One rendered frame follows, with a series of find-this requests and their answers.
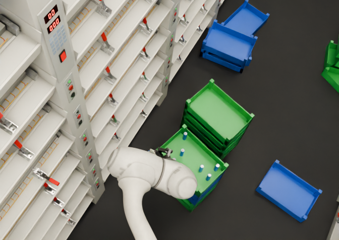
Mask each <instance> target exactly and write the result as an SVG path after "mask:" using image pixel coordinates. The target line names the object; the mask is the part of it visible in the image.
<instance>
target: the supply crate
mask: <svg viewBox="0 0 339 240"><path fill-rule="evenodd" d="M184 132H187V137H186V140H183V134H184ZM161 148H164V149H165V148H170V149H172V150H173V153H171V154H170V156H171V159H173V158H175V159H176V161H177V162H179V163H182V164H184V165H185V166H187V167H188V168H190V169H191V170H192V172H193V173H194V175H195V177H196V180H197V184H198V186H197V188H196V191H195V193H194V194H195V195H196V196H197V197H198V198H199V197H200V196H201V195H202V194H203V193H204V192H205V191H206V190H207V189H208V188H209V187H210V186H211V185H212V184H213V183H214V182H215V181H216V180H217V179H218V178H219V177H220V176H221V175H222V174H223V173H224V172H225V171H226V169H227V168H228V166H229V165H228V164H227V163H224V162H223V161H222V160H220V159H219V158H218V157H217V156H216V155H215V154H214V153H213V152H212V151H211V150H210V149H209V148H208V147H206V146H205V145H204V144H203V143H202V142H201V141H200V140H199V139H198V138H197V137H196V136H195V135H194V134H192V133H191V132H190V131H189V130H188V129H187V126H186V125H185V124H184V125H182V128H181V129H180V130H179V131H178V132H176V133H175V134H174V135H173V136H172V137H171V138H170V139H169V140H168V141H166V142H165V143H164V144H163V145H162V146H161ZM181 149H185V152H184V155H183V156H180V152H181ZM202 164H203V165H204V168H203V171H202V172H199V168H200V165H202ZM216 164H219V168H218V170H217V171H214V168H215V166H216ZM209 173H210V174H211V178H210V180H209V181H207V180H206V177H207V175H208V174H209Z"/></svg>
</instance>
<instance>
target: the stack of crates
mask: <svg viewBox="0 0 339 240"><path fill-rule="evenodd" d="M254 116H255V115H254V114H253V113H251V114H249V113H248V112H247V111H245V110H244V109H243V108H242V107H241V106H240V105H239V104H237V103H236V102H235V101H234V100H233V99H232V98H230V97H229V96H228V95H227V94H226V93H225V92H224V91H222V90H221V89H220V88H219V87H218V86H217V85H215V84H214V80H213V79H211V80H210V81H209V83H208V84H207V85H206V86H205V87H203V88H202V89H201V90H200V91H199V92H198V93H197V94H195V95H194V96H193V97H192V98H191V99H188V100H187V101H186V104H185V108H184V112H183V116H182V121H181V125H180V129H181V128H182V125H184V124H185V125H186V126H187V129H188V130H189V131H190V132H191V133H192V134H194V135H195V136H196V137H197V138H198V139H199V140H200V141H201V142H202V143H203V144H204V145H205V146H206V147H208V148H209V149H210V150H211V151H212V152H213V153H214V154H215V155H216V156H217V157H218V158H219V159H220V160H223V159H224V158H225V157H226V156H227V155H228V154H229V153H230V152H231V151H232V150H233V149H234V148H235V147H236V146H237V145H238V143H239V141H240V140H241V138H242V136H243V135H244V133H245V131H246V129H247V128H248V126H249V124H250V123H251V121H252V119H253V118H254Z"/></svg>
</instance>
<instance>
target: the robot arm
mask: <svg viewBox="0 0 339 240"><path fill-rule="evenodd" d="M150 151H151V152H152V153H150V152H147V151H144V150H141V149H137V148H132V147H120V148H117V149H115V150H114V151H113V152H112V153H111V155H110V157H109V159H108V161H107V164H106V165H107V170H108V171H109V172H110V174H111V175H112V176H114V177H116V178H117V180H118V182H119V183H118V185H119V187H120V188H121V189H122V190H123V204H124V211H125V215H126V219H127V221H128V224H129V227H130V229H131V231H132V233H133V236H134V238H135V240H157V239H156V237H155V235H154V233H153V231H152V229H151V227H150V225H149V223H148V221H147V219H146V217H145V215H144V212H143V209H142V198H143V195H144V194H145V193H146V192H148V191H150V189H151V187H152V188H155V189H157V190H160V191H162V192H164V193H166V194H168V195H171V196H173V197H174V198H177V199H188V198H190V197H192V196H193V195H194V193H195V191H196V188H197V186H198V184H197V180H196V177H195V175H194V173H193V172H192V170H191V169H190V168H188V167H187V166H185V165H184V164H182V163H179V162H177V161H176V160H173V159H171V156H170V154H171V153H173V150H172V149H170V148H165V149H164V148H160V147H159V148H158V150H156V149H155V150H152V149H150ZM162 152H163V153H166V155H165V156H163V154H162Z"/></svg>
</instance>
